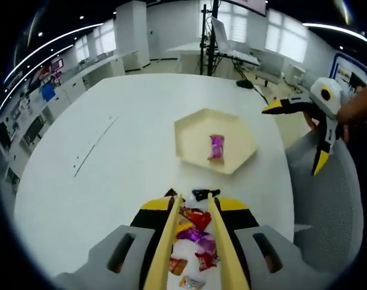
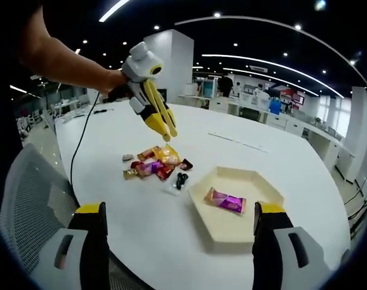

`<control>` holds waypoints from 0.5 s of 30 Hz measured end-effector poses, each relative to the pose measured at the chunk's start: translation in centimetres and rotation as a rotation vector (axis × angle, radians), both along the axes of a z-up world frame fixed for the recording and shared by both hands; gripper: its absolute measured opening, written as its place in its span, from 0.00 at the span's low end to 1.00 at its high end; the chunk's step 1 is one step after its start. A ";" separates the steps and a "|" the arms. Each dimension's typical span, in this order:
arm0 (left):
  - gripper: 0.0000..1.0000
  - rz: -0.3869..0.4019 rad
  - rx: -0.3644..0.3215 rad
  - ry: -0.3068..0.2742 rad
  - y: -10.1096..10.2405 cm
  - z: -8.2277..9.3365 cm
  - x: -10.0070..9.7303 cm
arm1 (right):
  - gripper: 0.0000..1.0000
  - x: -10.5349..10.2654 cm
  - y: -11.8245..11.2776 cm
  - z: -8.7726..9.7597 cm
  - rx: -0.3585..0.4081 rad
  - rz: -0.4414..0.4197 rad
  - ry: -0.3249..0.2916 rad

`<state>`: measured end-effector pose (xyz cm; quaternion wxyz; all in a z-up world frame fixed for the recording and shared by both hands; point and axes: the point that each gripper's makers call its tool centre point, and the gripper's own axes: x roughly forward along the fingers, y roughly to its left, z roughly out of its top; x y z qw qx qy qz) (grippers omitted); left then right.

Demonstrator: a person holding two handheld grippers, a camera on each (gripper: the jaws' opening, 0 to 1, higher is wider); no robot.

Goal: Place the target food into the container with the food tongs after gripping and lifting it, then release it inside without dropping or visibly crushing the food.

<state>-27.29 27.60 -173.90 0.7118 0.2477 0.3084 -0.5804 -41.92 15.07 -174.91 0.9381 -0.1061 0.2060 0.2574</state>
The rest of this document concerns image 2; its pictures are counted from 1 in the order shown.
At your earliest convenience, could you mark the clear packet with black food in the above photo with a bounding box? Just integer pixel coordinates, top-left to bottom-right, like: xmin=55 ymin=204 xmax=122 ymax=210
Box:
xmin=163 ymin=171 xmax=190 ymax=196

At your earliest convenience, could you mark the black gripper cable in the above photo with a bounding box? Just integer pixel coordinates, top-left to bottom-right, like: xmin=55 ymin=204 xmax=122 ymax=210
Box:
xmin=70 ymin=89 xmax=100 ymax=187

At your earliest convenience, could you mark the orange brown food packet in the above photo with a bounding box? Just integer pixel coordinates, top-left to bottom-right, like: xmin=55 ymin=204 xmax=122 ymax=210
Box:
xmin=137 ymin=147 xmax=160 ymax=161

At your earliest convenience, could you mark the long white counter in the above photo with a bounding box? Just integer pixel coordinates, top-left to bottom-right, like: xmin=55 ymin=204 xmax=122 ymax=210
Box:
xmin=178 ymin=92 xmax=356 ymax=182

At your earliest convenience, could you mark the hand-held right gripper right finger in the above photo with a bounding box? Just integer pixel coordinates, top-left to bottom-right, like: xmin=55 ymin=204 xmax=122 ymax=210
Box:
xmin=252 ymin=201 xmax=332 ymax=290

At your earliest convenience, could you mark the purple food packet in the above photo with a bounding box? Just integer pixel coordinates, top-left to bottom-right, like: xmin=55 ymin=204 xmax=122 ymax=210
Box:
xmin=137 ymin=159 xmax=166 ymax=179
xmin=204 ymin=187 xmax=247 ymax=217

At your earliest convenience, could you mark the white desk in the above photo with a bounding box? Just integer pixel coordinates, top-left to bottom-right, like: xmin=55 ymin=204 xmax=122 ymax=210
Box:
xmin=50 ymin=101 xmax=92 ymax=121

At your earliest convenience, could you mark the yellow food packet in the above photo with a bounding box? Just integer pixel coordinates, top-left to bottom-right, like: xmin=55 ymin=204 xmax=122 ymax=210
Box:
xmin=154 ymin=144 xmax=183 ymax=166

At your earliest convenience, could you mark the cream hexagonal container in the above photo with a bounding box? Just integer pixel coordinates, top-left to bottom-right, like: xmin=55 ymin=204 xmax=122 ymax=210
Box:
xmin=187 ymin=166 xmax=285 ymax=253

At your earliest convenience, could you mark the red wall display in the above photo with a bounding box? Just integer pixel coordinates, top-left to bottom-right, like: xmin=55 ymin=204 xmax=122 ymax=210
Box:
xmin=281 ymin=89 xmax=307 ymax=106

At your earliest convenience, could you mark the black chair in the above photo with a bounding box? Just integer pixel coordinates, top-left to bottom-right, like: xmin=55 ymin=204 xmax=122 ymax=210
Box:
xmin=239 ymin=108 xmax=262 ymax=121

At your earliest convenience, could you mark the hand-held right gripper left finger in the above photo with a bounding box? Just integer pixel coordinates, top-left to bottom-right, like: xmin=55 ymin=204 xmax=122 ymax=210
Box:
xmin=30 ymin=201 xmax=111 ymax=290

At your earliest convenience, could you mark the grey mesh office chair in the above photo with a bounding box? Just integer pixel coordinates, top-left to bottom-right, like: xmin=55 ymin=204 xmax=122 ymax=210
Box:
xmin=0 ymin=142 xmax=148 ymax=290

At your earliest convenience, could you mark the person's left hand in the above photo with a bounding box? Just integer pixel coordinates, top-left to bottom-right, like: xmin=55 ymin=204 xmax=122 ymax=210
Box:
xmin=106 ymin=69 xmax=132 ymax=102

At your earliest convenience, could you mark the white office chair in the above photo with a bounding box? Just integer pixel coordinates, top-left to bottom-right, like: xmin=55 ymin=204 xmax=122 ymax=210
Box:
xmin=16 ymin=116 xmax=36 ymax=134

